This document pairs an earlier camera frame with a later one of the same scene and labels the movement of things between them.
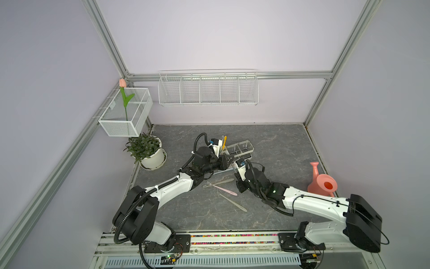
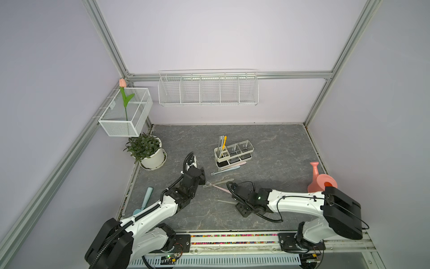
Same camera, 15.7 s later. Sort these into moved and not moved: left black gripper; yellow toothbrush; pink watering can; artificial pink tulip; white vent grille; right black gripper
Moved: right black gripper; left black gripper
Not moved: white vent grille; pink watering can; yellow toothbrush; artificial pink tulip
